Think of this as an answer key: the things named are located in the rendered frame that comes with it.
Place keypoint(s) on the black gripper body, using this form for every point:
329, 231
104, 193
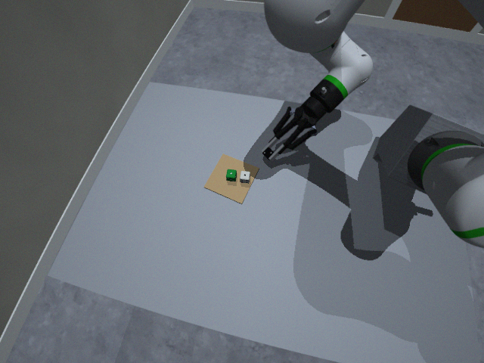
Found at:
311, 108

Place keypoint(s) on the black die with white pips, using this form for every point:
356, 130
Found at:
267, 152

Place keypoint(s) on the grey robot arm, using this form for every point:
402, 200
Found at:
450, 166

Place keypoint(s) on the green die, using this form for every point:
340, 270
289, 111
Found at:
231, 175

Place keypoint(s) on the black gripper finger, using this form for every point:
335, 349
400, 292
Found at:
289, 142
279, 130

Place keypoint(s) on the tan flat mat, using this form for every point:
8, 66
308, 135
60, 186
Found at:
234, 190

